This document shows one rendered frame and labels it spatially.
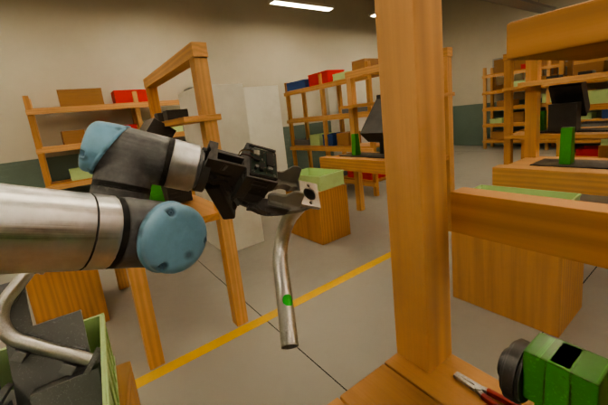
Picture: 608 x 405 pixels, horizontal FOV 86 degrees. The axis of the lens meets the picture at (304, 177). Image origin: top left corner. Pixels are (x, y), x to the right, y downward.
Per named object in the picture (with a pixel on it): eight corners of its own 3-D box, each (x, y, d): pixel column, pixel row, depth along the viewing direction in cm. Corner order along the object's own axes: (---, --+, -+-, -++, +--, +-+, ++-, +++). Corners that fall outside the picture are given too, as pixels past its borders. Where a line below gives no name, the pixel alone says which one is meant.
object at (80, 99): (234, 194, 685) (217, 83, 643) (58, 238, 513) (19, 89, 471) (224, 192, 728) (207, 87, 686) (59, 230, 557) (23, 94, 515)
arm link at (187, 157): (161, 195, 50) (168, 155, 55) (192, 201, 52) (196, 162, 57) (170, 166, 45) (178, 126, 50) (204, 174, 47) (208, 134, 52)
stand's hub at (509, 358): (516, 419, 39) (516, 364, 38) (489, 401, 41) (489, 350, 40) (541, 384, 43) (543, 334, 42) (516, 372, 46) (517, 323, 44)
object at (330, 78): (375, 197, 548) (365, 56, 506) (292, 183, 747) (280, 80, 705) (395, 190, 579) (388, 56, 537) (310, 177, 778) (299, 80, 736)
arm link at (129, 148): (80, 178, 48) (95, 123, 49) (160, 193, 53) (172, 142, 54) (71, 174, 41) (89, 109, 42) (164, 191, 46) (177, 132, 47)
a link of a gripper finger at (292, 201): (325, 205, 56) (276, 189, 52) (308, 222, 60) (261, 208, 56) (325, 191, 58) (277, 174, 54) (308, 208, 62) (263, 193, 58)
